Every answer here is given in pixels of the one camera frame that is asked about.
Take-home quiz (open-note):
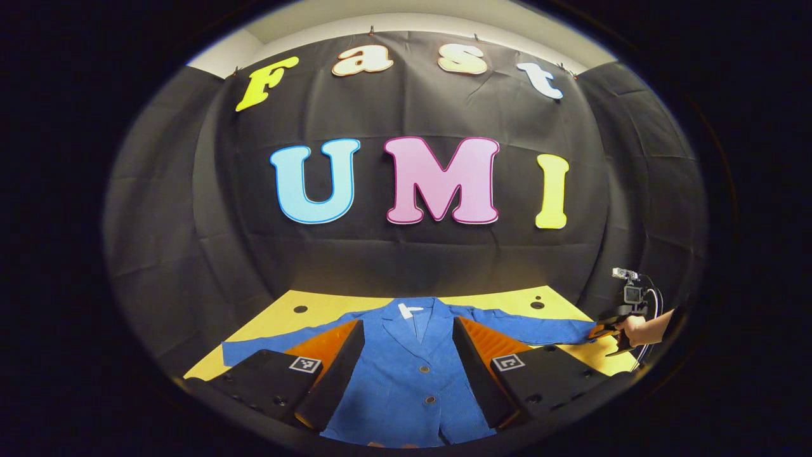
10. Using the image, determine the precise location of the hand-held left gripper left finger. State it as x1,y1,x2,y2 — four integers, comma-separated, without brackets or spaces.
183,319,366,432

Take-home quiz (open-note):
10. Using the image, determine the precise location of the blue jacket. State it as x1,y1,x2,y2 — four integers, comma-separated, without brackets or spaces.
221,297,600,449

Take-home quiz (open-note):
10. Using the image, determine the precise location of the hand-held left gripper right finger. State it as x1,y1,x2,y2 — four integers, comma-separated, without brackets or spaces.
452,315,635,430

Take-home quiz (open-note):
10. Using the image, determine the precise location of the black backdrop cloth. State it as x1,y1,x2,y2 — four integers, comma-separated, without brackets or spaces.
101,30,710,381

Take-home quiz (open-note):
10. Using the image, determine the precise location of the black cable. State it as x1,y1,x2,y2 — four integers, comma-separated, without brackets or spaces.
638,274,665,370

